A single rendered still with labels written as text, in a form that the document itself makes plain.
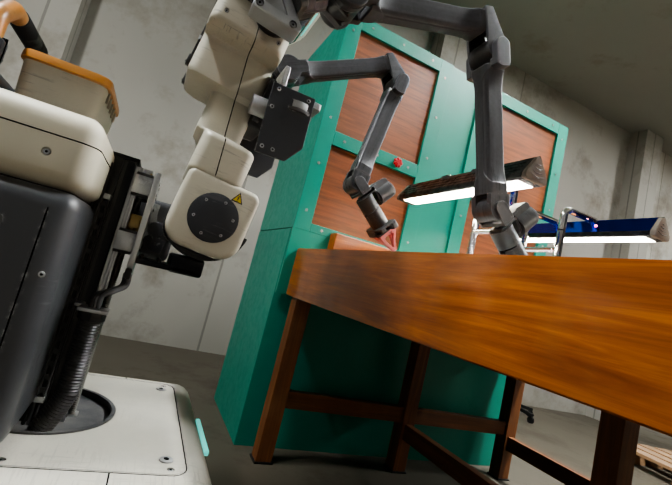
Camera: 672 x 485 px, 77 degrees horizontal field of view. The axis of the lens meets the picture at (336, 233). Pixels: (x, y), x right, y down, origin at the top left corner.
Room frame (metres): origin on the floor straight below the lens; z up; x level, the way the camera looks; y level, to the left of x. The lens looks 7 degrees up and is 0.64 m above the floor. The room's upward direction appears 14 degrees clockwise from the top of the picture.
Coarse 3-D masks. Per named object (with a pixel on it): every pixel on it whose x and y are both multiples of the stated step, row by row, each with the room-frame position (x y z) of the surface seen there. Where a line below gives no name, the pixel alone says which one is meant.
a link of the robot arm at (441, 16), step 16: (336, 0) 0.79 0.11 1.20; (352, 0) 0.78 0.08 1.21; (368, 0) 0.80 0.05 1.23; (384, 0) 0.83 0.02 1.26; (400, 0) 0.85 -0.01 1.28; (416, 0) 0.86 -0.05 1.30; (368, 16) 0.85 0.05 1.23; (384, 16) 0.85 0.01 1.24; (400, 16) 0.85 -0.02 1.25; (416, 16) 0.86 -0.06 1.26; (432, 16) 0.88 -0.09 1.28; (448, 16) 0.89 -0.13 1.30; (464, 16) 0.91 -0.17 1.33; (480, 16) 0.91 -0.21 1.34; (496, 16) 0.92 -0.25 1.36; (448, 32) 0.93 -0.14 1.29; (464, 32) 0.93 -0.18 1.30; (480, 32) 0.93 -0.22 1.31; (496, 32) 0.93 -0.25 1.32; (480, 48) 0.95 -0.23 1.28; (480, 64) 0.97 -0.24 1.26
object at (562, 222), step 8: (568, 208) 1.43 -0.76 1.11; (544, 216) 1.59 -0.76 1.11; (560, 216) 1.43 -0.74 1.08; (576, 216) 1.46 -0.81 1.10; (584, 216) 1.46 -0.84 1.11; (552, 224) 1.64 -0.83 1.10; (560, 224) 1.43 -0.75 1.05; (528, 232) 1.56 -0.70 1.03; (560, 232) 1.43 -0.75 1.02; (560, 240) 1.42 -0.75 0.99; (528, 248) 1.54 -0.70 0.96; (536, 248) 1.50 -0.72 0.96; (544, 248) 1.47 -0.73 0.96; (552, 248) 1.44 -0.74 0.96; (560, 248) 1.42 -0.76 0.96; (560, 256) 1.42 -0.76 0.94
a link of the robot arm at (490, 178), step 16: (496, 48) 0.91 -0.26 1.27; (496, 64) 0.92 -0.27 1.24; (480, 80) 0.95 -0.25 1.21; (496, 80) 0.95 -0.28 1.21; (480, 96) 0.96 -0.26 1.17; (496, 96) 0.95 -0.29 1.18; (480, 112) 0.96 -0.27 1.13; (496, 112) 0.95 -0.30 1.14; (480, 128) 0.96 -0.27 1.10; (496, 128) 0.96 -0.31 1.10; (480, 144) 0.97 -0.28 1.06; (496, 144) 0.96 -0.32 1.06; (480, 160) 0.97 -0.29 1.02; (496, 160) 0.96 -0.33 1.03; (480, 176) 0.98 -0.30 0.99; (496, 176) 0.96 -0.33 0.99; (480, 192) 0.98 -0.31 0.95; (496, 192) 0.95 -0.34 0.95; (480, 208) 0.98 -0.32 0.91
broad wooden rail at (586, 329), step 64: (320, 256) 1.42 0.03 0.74; (384, 256) 1.04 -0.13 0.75; (448, 256) 0.82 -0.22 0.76; (512, 256) 0.67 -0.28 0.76; (384, 320) 0.98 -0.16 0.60; (448, 320) 0.78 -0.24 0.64; (512, 320) 0.65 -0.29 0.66; (576, 320) 0.56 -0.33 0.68; (640, 320) 0.48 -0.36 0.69; (576, 384) 0.54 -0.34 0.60; (640, 384) 0.48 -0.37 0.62
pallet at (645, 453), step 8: (640, 448) 3.02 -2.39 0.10; (648, 448) 3.11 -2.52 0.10; (656, 448) 3.21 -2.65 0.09; (640, 456) 2.85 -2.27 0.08; (648, 456) 2.82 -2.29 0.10; (656, 456) 2.90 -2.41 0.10; (664, 456) 2.95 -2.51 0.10; (640, 464) 2.98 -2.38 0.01; (648, 464) 2.99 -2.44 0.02; (656, 464) 3.01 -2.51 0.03; (664, 464) 2.70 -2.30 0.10
